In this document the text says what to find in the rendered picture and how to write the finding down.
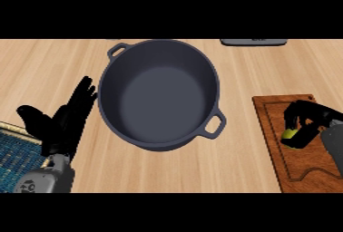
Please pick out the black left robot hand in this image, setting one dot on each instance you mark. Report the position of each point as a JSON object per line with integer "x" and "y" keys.
{"x": 67, "y": 120}

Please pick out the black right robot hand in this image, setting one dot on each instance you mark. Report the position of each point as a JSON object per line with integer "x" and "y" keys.
{"x": 308, "y": 116}

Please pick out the green pear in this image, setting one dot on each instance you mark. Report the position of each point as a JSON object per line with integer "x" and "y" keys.
{"x": 291, "y": 134}

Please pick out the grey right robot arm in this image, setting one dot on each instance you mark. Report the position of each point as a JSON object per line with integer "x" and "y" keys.
{"x": 335, "y": 145}

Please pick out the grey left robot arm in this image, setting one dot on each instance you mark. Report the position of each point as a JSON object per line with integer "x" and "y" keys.
{"x": 42, "y": 178}

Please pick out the brown wooden cutting board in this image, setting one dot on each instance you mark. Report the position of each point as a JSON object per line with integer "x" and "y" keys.
{"x": 308, "y": 163}

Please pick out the dark grey oval pot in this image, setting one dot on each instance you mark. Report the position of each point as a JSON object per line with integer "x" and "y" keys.
{"x": 163, "y": 96}

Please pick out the blue woven placemat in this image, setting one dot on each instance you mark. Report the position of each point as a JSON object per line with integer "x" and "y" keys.
{"x": 19, "y": 160}

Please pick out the dark grey flat appliance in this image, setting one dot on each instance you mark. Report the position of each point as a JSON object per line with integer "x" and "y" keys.
{"x": 254, "y": 42}

